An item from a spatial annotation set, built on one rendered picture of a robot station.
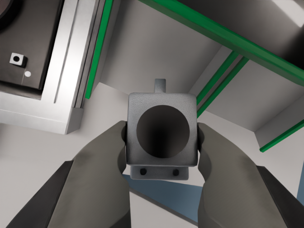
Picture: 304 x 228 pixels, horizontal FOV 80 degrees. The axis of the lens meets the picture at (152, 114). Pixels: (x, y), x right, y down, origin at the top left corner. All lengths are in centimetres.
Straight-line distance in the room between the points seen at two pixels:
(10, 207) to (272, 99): 52
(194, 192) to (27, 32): 138
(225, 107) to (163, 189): 116
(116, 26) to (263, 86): 21
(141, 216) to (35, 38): 40
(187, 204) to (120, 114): 120
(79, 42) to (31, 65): 8
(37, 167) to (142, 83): 29
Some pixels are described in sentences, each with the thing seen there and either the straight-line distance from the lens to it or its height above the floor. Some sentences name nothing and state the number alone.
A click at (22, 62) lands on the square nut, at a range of 33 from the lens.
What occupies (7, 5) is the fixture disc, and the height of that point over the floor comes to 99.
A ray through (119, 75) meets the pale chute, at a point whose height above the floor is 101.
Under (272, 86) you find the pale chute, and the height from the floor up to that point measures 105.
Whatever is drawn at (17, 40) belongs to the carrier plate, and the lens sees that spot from 35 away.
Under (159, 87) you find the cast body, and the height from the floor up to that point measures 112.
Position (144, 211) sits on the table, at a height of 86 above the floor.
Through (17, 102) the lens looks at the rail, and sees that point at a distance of 35.
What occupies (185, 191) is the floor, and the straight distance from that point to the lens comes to 148.
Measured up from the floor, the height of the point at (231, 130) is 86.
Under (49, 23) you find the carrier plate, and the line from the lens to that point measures 35.
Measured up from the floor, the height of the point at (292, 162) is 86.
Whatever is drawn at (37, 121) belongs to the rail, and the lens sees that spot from 34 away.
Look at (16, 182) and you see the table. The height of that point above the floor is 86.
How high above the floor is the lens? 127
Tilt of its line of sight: 80 degrees down
